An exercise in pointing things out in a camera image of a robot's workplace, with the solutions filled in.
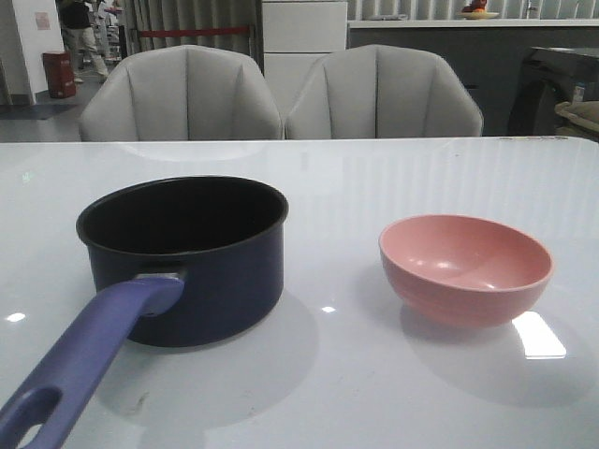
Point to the fruit plate on counter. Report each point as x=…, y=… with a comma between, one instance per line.
x=477, y=10

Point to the red barrier tape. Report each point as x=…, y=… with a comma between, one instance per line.
x=227, y=31

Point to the pink plastic bowl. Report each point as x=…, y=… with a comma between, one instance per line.
x=464, y=271

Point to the white cabinet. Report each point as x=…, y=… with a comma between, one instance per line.
x=295, y=34

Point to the red bin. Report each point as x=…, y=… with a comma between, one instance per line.
x=59, y=74

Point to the dark blue saucepan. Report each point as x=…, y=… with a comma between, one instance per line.
x=176, y=262

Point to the grey curtain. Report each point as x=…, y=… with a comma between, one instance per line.
x=181, y=15

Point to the dark grey appliance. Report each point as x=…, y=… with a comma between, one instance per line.
x=548, y=77

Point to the grey upholstered chair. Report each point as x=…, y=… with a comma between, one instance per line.
x=187, y=92
x=380, y=91

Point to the walking person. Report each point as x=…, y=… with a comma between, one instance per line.
x=74, y=16

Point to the right grey upholstered chair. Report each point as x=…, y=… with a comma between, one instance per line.
x=380, y=91

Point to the left grey upholstered chair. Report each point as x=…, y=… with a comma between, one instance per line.
x=187, y=92

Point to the beige cushion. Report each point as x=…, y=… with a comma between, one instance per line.
x=579, y=119

